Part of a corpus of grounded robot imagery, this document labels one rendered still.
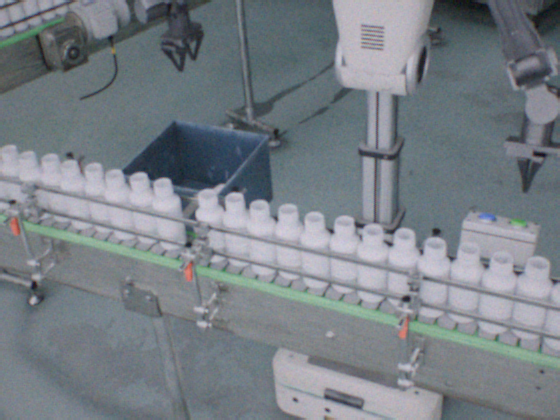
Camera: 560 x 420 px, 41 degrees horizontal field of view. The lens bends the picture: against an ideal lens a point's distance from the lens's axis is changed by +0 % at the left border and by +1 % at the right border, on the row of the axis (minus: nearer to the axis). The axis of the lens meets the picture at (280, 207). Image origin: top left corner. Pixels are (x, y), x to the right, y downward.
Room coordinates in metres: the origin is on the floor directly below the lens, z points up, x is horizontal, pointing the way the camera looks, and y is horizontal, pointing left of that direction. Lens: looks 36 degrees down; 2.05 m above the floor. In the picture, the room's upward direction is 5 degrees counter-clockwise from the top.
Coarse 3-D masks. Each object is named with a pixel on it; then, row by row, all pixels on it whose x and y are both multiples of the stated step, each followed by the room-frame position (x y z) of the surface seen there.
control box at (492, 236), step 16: (464, 224) 1.16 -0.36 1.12; (480, 224) 1.15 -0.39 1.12; (496, 224) 1.15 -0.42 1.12; (512, 224) 1.14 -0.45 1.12; (528, 224) 1.16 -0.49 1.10; (464, 240) 1.14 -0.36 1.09; (480, 240) 1.13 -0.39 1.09; (496, 240) 1.12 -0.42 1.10; (512, 240) 1.11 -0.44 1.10; (528, 240) 1.10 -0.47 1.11; (480, 256) 1.12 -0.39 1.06; (512, 256) 1.10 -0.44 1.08; (528, 256) 1.09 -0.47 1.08
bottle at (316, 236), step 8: (312, 216) 1.17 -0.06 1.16; (320, 216) 1.17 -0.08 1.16; (312, 224) 1.14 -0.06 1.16; (320, 224) 1.14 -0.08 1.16; (304, 232) 1.16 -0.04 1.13; (312, 232) 1.14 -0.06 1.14; (320, 232) 1.14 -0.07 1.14; (328, 232) 1.16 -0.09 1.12; (304, 240) 1.14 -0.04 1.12; (312, 240) 1.13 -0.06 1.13; (320, 240) 1.13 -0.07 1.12; (328, 240) 1.14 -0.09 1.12; (320, 248) 1.13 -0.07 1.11; (328, 248) 1.14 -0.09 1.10; (304, 256) 1.14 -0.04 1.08; (312, 256) 1.13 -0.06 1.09; (320, 256) 1.13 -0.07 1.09; (304, 264) 1.14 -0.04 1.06; (312, 264) 1.13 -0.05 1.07; (320, 264) 1.13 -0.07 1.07; (328, 264) 1.14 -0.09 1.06; (312, 272) 1.13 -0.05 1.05; (320, 272) 1.13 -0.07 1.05; (328, 272) 1.14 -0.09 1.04; (304, 280) 1.14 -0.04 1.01; (312, 280) 1.13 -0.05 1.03; (312, 288) 1.13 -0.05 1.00; (320, 288) 1.13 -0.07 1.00
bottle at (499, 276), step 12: (504, 252) 1.01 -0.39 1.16; (492, 264) 0.99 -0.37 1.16; (504, 264) 0.98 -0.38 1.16; (492, 276) 0.98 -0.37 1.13; (504, 276) 0.98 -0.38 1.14; (492, 288) 0.97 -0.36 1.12; (504, 288) 0.96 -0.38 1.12; (480, 300) 1.00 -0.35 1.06; (492, 300) 0.97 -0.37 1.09; (504, 300) 0.96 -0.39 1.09; (480, 312) 0.99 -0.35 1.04; (492, 312) 0.97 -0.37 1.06; (504, 312) 0.96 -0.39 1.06; (480, 324) 0.98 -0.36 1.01; (492, 324) 0.97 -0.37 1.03
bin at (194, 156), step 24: (168, 144) 1.92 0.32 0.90; (192, 144) 1.95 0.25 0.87; (216, 144) 1.91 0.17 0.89; (240, 144) 1.87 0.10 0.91; (264, 144) 1.81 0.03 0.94; (144, 168) 1.80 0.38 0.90; (168, 168) 1.90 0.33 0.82; (192, 168) 1.96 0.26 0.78; (216, 168) 1.92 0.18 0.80; (240, 168) 1.68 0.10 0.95; (264, 168) 1.80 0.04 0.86; (192, 192) 1.59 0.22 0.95; (264, 192) 1.79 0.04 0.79; (192, 216) 1.60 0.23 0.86
